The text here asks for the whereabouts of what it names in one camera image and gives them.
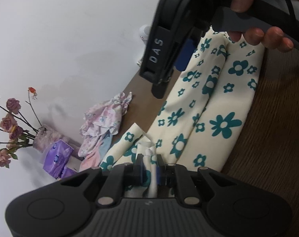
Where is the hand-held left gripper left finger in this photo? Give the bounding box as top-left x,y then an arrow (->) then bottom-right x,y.
61,154 -> 145,206

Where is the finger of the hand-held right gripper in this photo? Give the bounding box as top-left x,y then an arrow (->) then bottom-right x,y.
175,39 -> 198,71
151,73 -> 176,99

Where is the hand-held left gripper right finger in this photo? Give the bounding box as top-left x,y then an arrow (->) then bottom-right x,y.
157,154 -> 239,206

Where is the cream green-flowered garment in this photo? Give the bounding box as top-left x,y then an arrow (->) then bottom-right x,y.
99,28 -> 266,198

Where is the person's right hand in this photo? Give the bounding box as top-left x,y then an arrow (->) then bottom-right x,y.
228,0 -> 294,52

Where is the white robot speaker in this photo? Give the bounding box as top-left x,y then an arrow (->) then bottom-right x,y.
139,25 -> 152,45

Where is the pink and blue garment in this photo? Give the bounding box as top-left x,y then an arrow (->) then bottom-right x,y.
79,133 -> 114,172

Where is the pink floral garment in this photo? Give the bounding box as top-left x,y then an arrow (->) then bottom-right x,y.
80,92 -> 133,157

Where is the purple tissue pack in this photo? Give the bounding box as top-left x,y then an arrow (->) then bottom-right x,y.
61,166 -> 77,179
43,139 -> 74,179

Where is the purple fuzzy vase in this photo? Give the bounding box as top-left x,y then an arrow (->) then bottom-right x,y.
33,126 -> 63,152

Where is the dried rose bouquet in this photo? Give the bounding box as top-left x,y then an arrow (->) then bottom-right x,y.
0,87 -> 39,177

